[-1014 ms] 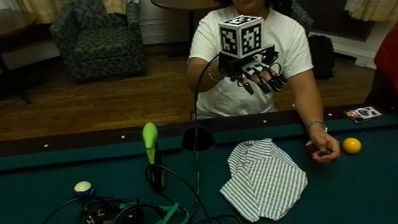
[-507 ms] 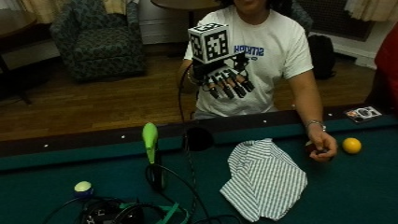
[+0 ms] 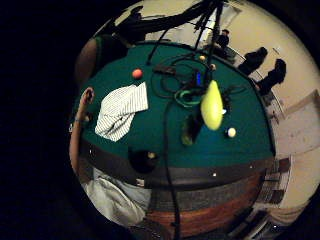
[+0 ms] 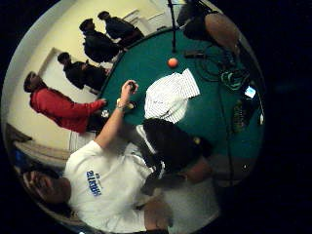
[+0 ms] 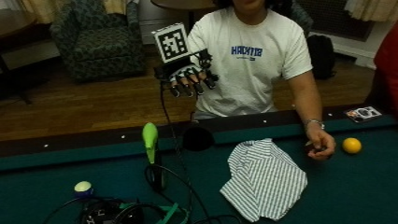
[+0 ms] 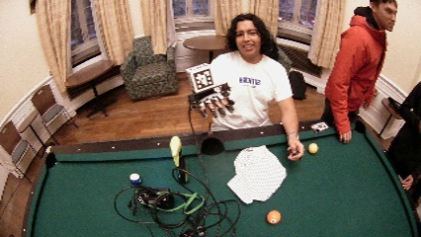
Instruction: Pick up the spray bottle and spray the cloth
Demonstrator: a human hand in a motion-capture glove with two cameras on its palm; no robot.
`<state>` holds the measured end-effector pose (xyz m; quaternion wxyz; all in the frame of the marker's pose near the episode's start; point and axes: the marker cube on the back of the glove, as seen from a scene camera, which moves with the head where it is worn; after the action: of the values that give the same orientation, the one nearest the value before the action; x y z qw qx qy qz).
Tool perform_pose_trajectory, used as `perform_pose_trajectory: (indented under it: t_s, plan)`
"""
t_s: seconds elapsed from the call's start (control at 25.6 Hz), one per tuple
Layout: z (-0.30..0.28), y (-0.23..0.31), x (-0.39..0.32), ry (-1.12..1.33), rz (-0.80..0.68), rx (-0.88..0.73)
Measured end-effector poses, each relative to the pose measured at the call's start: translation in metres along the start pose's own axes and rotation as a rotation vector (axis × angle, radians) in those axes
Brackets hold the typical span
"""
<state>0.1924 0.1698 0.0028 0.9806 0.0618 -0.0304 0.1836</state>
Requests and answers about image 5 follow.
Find yellow round fruit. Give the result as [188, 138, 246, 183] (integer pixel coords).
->
[341, 137, 363, 155]

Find white marker cube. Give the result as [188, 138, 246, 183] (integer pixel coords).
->
[150, 21, 193, 65]

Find white printed t-shirt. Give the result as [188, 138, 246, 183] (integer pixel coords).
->
[185, 7, 314, 120]

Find striped white cloth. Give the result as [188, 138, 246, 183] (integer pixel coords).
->
[218, 137, 310, 223]

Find small printed card packet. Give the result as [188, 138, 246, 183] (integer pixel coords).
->
[343, 105, 383, 123]

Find round wooden table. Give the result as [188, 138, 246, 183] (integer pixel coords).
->
[149, 0, 218, 34]

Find green patterned armchair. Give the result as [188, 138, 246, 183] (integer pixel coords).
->
[48, 0, 146, 82]

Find black backpack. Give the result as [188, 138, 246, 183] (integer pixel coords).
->
[306, 34, 337, 80]

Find cream curtain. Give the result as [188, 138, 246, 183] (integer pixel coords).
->
[17, 0, 141, 25]
[342, 0, 398, 23]

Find dark wooden side table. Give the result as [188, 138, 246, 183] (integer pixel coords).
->
[0, 8, 53, 105]

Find silver bracelet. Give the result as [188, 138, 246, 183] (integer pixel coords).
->
[303, 119, 326, 131]

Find black glove cable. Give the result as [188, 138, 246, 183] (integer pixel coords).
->
[158, 78, 214, 224]

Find black looped cable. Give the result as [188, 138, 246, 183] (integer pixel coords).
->
[142, 163, 197, 200]

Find dark wall grille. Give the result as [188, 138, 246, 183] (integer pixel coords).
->
[294, 0, 377, 43]

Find green strap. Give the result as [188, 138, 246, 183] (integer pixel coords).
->
[118, 202, 192, 224]

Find black device with cables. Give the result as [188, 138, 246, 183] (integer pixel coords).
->
[78, 199, 146, 224]

